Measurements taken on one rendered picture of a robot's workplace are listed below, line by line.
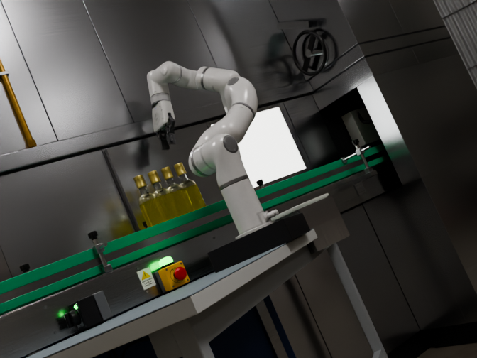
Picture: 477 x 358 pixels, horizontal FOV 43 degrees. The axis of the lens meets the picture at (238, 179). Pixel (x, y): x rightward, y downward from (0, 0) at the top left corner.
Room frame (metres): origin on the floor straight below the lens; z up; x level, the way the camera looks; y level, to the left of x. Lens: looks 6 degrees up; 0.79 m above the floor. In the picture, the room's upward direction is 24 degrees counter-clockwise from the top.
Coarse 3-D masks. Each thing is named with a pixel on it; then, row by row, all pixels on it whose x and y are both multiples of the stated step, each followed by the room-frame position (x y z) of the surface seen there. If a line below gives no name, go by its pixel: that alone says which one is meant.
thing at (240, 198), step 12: (240, 180) 1.79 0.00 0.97; (228, 192) 1.79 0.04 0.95; (240, 192) 1.78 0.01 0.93; (252, 192) 1.80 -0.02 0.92; (228, 204) 1.81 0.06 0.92; (240, 204) 1.78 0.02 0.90; (252, 204) 1.79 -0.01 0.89; (240, 216) 1.79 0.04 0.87; (252, 216) 1.78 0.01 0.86; (264, 216) 1.79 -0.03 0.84; (240, 228) 1.80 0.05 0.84; (252, 228) 1.78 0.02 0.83
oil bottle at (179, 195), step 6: (168, 186) 2.19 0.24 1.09; (174, 186) 2.18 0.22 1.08; (180, 186) 2.19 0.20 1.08; (174, 192) 2.17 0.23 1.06; (180, 192) 2.18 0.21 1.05; (174, 198) 2.17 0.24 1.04; (180, 198) 2.18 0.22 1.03; (186, 198) 2.19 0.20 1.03; (180, 204) 2.17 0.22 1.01; (186, 204) 2.18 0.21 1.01; (180, 210) 2.17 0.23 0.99; (186, 210) 2.18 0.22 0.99; (192, 210) 2.19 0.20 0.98
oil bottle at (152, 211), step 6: (150, 192) 2.12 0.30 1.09; (144, 198) 2.10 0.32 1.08; (150, 198) 2.11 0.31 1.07; (156, 198) 2.12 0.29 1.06; (138, 204) 2.13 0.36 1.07; (144, 204) 2.10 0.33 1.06; (150, 204) 2.10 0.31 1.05; (156, 204) 2.11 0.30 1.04; (144, 210) 2.11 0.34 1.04; (150, 210) 2.10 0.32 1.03; (156, 210) 2.11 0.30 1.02; (162, 210) 2.12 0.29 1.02; (144, 216) 2.12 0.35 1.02; (150, 216) 2.09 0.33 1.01; (156, 216) 2.10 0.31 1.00; (162, 216) 2.12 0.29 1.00; (150, 222) 2.10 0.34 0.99; (156, 222) 2.10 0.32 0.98
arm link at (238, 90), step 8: (232, 80) 1.99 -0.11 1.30; (240, 80) 1.98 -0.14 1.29; (232, 88) 1.98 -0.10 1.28; (240, 88) 1.96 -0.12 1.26; (248, 88) 1.96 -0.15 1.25; (224, 96) 2.02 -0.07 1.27; (232, 96) 1.97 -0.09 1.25; (240, 96) 1.95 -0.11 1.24; (248, 96) 1.95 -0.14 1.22; (256, 96) 1.97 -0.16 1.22; (232, 104) 1.95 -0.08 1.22; (248, 104) 1.93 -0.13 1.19; (256, 104) 1.96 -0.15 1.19
